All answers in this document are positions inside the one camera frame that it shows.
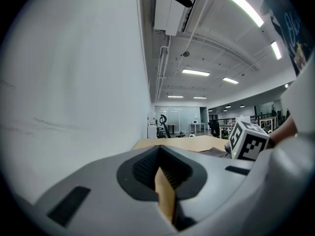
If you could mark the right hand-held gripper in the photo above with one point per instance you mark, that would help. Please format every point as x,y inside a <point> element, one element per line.
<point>251,144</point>

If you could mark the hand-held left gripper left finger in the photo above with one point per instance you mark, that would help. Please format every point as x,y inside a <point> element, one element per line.
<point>98,178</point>

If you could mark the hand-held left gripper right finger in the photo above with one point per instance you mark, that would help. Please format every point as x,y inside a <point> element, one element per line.
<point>216,176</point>

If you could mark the person's right forearm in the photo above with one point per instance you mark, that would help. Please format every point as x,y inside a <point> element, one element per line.
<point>285,130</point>

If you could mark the black swivel chair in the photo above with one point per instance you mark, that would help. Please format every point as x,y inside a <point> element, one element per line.
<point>214,128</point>

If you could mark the white table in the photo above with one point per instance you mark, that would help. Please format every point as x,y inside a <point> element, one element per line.
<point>197,124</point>

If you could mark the wooden table with black legs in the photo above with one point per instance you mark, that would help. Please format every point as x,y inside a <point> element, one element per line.
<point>172,125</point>

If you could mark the black mesh office chair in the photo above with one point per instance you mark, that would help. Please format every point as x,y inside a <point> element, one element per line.
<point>165,129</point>

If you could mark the person's black white printed shirt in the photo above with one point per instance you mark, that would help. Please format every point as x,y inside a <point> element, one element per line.
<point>300,95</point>

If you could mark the white cabinet with red labels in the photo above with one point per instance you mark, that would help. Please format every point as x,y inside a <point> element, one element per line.
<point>151,129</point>

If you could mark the frosted glass partition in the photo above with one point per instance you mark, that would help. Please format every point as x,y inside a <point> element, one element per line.
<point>177,114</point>

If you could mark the round ceiling detector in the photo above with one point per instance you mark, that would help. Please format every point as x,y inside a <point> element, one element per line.
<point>186,53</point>

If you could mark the white ceiling pipes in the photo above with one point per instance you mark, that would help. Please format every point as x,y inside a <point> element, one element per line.
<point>162,65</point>

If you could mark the ceiling light panels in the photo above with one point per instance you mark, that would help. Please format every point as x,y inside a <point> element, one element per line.
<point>244,7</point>

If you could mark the white air conditioner unit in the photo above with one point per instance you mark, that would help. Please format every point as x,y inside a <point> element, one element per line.
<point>169,11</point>

